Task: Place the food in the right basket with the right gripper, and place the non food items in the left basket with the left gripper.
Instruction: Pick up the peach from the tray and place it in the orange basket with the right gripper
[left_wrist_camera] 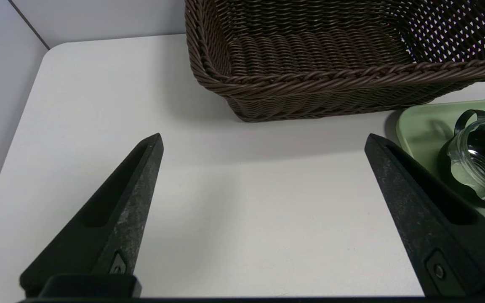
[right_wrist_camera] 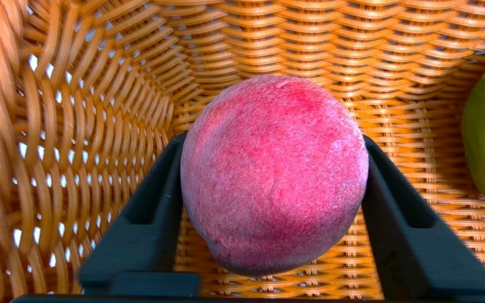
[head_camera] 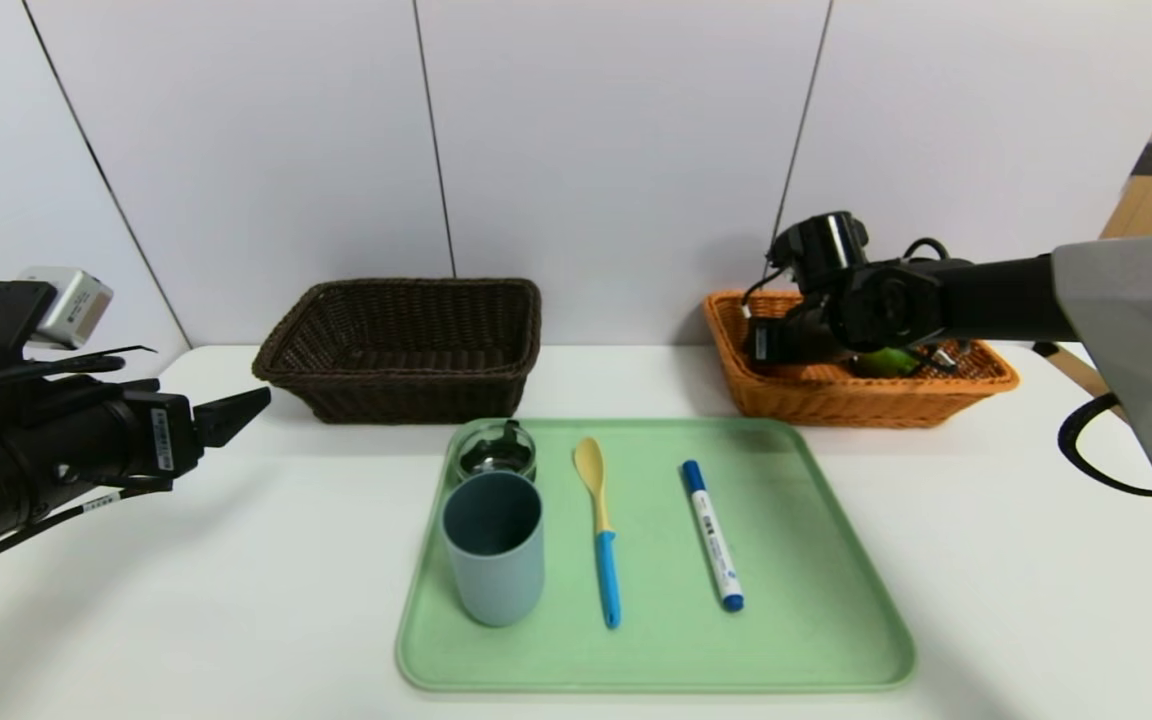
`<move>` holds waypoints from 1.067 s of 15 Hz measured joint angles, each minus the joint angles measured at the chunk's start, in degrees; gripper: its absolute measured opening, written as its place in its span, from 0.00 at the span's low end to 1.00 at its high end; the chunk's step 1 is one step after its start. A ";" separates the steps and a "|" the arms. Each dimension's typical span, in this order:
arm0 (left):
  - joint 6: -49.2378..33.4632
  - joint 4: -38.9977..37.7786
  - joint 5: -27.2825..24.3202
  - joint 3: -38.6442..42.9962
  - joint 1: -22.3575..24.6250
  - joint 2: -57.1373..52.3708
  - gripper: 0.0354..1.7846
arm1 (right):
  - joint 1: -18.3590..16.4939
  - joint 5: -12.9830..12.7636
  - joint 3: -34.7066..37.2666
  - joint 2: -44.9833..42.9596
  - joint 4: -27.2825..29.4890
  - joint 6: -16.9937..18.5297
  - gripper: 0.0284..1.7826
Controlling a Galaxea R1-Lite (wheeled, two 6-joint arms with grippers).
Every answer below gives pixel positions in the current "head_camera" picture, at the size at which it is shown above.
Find light green plastic tray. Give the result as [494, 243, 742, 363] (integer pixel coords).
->
[396, 418, 917, 693]

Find white marker blue cap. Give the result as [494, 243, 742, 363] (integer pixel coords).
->
[681, 459, 745, 613]

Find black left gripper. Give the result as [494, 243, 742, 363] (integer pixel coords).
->
[12, 386, 272, 529]

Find orange wicker basket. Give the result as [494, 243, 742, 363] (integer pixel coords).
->
[703, 290, 1020, 429]

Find blue-grey plastic cup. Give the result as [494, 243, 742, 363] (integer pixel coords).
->
[441, 471, 545, 628]

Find black right arm cable loop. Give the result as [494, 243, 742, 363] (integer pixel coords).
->
[1057, 392, 1152, 499]

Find yellow spoon blue handle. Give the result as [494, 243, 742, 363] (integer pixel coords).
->
[573, 437, 623, 630]

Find clear glass jar black clips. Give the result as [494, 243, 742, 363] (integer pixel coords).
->
[454, 420, 539, 485]

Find dark brown wicker basket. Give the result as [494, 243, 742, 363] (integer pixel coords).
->
[253, 278, 542, 425]

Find green lime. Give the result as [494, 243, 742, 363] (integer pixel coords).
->
[854, 347, 924, 379]

